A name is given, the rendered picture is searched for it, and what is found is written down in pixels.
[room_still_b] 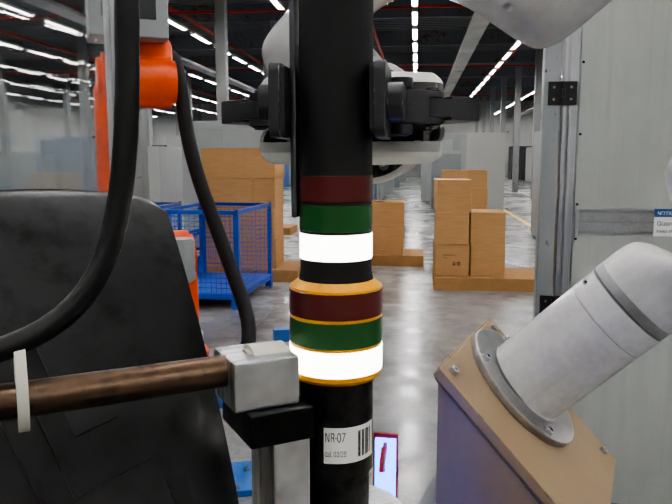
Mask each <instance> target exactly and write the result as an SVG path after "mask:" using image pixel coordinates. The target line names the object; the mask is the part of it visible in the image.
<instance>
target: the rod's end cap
mask: <svg viewBox="0 0 672 504"><path fill-rule="evenodd" d="M244 348H245V350H242V351H244V352H245V353H246V354H248V355H249V354H253V355H254V356H258V355H266V354H273V353H281V352H288V350H290V348H289V346H287V345H286V344H285V343H284V342H283V341H281V340H280V341H272V342H264V343H256V344H248V345H245V347H244ZM290 351H291V350H290Z"/></svg>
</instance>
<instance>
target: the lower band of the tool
mask: <svg viewBox="0 0 672 504"><path fill-rule="evenodd" d="M290 288H291V289H292V290H294V291H297V292H301V293H306V294H314V295H358V294H366V293H371V292H375V291H378V290H380V289H381V288H382V283H381V282H380V281H378V280H377V279H375V278H374V277H373V279H372V280H370V281H367V282H362V283H354V284H318V283H310V282H305V281H302V280H300V279H299V277H298V278H297V279H295V280H294V281H292V282H291V283H290ZM290 316H291V317H292V318H294V319H296V320H299V321H303V322H308V323H314V324H326V325H346V324H358V323H364V322H369V321H373V320H376V319H378V318H380V317H381V316H382V313H381V314H380V315H379V316H376V317H374V318H370V319H365V320H359V321H347V322H325V321H313V320H307V319H302V318H298V317H296V316H293V315H292V314H291V313H290ZM290 343H291V344H292V345H293V346H294V347H296V348H299V349H302V350H305V351H310V352H317V353H330V354H342V353H355V352H362V351H367V350H370V349H373V348H376V347H378V346H379V345H380V344H381V343H382V341H381V342H380V343H378V344H376V345H374V346H371V347H367V348H363V349H356V350H345V351H327V350H316V349H309V348H304V347H301V346H298V345H296V344H294V343H292V342H291V341H290ZM381 370H382V368H381V369H380V370H379V371H377V372H376V373H373V374H371V375H368V376H364V377H359V378H352V379H320V378H313V377H308V376H304V375H301V374H299V380H300V381H302V382H305V383H308V384H312V385H317V386H326V387H346V386H355V385H360V384H364V383H367V382H370V381H372V380H373V379H375V378H376V377H377V376H378V375H379V374H380V373H381Z"/></svg>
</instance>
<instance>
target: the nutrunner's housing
mask: <svg viewBox="0 0 672 504"><path fill-rule="evenodd" d="M299 395H300V396H301V397H302V398H304V399H305V400H306V401H308V402H309V403H310V404H312V405H313V406H314V437H313V438H310V504H369V471H370V469H371V468H372V443H373V380H372V381H370V382H367V383H364V384H360V385H355V386H346V387H326V386H317V385H312V384H308V383H305V382H302V381H300V380H299Z"/></svg>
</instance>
